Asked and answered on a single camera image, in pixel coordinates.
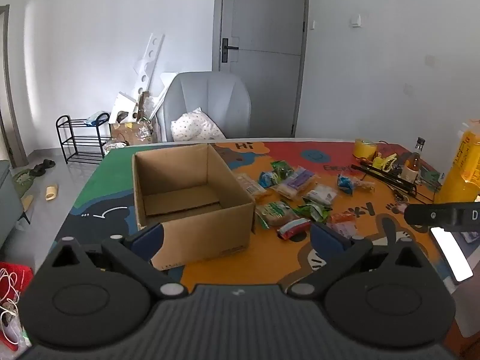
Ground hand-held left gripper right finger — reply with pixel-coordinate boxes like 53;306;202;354
287;221;433;301

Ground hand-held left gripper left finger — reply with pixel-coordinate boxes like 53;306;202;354
44;223;189;301

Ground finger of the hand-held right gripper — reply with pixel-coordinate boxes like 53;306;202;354
404;202;465;231

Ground pale lilac snack packet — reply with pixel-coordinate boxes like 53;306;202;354
326;221;357;239

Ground green snack packet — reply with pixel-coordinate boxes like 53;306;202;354
294;202;333;222
270;160;295;181

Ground red snack packet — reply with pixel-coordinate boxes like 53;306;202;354
277;218;312;240

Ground white snack packet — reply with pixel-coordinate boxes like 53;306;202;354
301;183;337;205

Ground green bread packet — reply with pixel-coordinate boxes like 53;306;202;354
256;201;301;230

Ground cardboard box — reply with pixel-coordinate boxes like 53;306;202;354
131;143;257;271

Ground purple snack packet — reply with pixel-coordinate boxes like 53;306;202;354
275;166;316;200

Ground beige biscuit packet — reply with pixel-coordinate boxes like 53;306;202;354
234;173;268;200

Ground green flat object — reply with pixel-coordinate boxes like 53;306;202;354
419;168;442;187

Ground smartphone with lit screen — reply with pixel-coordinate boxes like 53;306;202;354
430;226;474;283

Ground large yellow bottle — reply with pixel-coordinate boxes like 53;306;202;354
434;119;480;205

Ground glass bottle with amber liquid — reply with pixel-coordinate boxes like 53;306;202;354
401;137;427;183

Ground colourful printed table mat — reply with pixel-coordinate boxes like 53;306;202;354
52;138;463;302

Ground yellow plastic bag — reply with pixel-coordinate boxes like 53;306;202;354
371;152;398;172

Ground yellow tape roll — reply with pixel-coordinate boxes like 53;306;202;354
353;138;380;161

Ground white bucket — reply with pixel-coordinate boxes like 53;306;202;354
104;139;128;155

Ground brown paper bag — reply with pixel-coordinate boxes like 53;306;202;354
109;117;158;147

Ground black shoe rack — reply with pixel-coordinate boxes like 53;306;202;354
56;114;112;165

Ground white dotted pillow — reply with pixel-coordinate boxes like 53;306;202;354
170;107;226;142

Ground pair of dark slippers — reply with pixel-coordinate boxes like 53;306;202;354
29;160;56;176

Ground red basket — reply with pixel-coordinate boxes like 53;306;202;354
0;262;35;352

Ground blue item on rack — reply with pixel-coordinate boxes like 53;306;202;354
84;111;110;127

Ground white foam block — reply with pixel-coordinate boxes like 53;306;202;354
112;91;140;125

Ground green floor mat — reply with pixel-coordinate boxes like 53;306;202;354
11;168;38;200

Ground grey sofa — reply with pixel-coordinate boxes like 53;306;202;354
0;159;30;249

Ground white foam panel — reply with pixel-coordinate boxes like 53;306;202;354
149;71;179;121

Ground grey upholstered chair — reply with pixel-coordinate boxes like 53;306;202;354
156;71;252;143

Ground long white foam board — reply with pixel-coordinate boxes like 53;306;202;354
131;32;166;100

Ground grey door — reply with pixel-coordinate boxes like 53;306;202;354
211;0;311;139

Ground white cable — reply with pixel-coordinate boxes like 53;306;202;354
0;268;24;346

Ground black door handle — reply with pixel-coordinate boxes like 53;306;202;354
221;38;240;64

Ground grey door frame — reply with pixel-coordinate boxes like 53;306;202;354
0;4;29;168

